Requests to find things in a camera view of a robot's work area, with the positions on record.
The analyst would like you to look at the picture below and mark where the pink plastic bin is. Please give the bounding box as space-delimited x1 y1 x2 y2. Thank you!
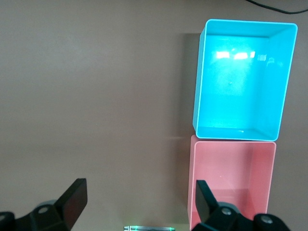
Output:
187 134 277 231

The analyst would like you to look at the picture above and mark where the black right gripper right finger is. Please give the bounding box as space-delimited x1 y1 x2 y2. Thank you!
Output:
192 180 292 231

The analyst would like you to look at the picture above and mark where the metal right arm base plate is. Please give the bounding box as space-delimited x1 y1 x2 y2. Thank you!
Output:
123 225 176 231

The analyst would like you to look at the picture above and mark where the blue plastic bin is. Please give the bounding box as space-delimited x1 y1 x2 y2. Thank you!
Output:
192 19 298 141

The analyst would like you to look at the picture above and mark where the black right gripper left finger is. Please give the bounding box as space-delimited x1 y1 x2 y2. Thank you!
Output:
0 178 88 231

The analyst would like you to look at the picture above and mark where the long black table cable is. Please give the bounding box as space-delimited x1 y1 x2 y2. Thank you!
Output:
245 0 308 14

